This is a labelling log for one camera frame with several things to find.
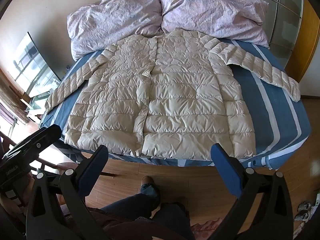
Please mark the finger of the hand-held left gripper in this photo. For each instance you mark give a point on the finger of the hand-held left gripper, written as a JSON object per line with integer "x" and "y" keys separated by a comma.
{"x": 42, "y": 140}

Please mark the grey patterned slipper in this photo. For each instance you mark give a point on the grey patterned slipper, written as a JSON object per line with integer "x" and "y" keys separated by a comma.
{"x": 303, "y": 205}
{"x": 302, "y": 216}

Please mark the person's dark maroon top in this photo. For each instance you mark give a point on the person's dark maroon top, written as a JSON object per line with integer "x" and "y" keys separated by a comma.
{"x": 117, "y": 227}

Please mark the person's leg in jeans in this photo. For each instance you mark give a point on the person's leg in jeans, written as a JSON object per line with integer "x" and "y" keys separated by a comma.
{"x": 135, "y": 202}
{"x": 175, "y": 220}

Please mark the pink floral cloth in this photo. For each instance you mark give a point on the pink floral cloth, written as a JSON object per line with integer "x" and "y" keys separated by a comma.
{"x": 207, "y": 228}

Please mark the lilac crumpled quilt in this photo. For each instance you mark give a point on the lilac crumpled quilt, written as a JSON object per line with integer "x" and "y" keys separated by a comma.
{"x": 212, "y": 7}
{"x": 112, "y": 12}

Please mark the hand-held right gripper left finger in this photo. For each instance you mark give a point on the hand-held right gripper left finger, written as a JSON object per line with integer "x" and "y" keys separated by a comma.
{"x": 93, "y": 163}

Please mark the brown shoe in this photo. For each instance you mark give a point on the brown shoe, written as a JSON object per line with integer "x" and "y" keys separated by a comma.
{"x": 148, "y": 181}

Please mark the blue striped bed sheet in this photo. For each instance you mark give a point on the blue striped bed sheet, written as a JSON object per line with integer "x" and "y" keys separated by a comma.
{"x": 250, "y": 92}

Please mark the person's left forearm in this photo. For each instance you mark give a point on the person's left forearm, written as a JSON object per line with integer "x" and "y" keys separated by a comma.
{"x": 11, "y": 205}

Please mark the wooden wardrobe with glass doors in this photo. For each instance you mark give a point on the wooden wardrobe with glass doors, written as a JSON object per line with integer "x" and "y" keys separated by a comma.
{"x": 310, "y": 42}

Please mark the brown wooden cabinet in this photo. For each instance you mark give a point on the brown wooden cabinet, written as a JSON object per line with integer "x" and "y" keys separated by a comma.
{"x": 10, "y": 97}

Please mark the glass television stand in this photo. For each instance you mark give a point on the glass television stand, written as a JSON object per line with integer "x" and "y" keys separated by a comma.
{"x": 37, "y": 103}

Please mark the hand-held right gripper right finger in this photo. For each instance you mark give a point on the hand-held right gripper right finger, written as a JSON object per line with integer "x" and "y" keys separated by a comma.
{"x": 225, "y": 170}

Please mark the beige down jacket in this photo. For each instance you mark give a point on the beige down jacket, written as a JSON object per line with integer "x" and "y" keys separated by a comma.
{"x": 175, "y": 92}

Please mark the black flat screen television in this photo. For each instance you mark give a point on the black flat screen television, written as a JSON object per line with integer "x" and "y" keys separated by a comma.
{"x": 35, "y": 65}

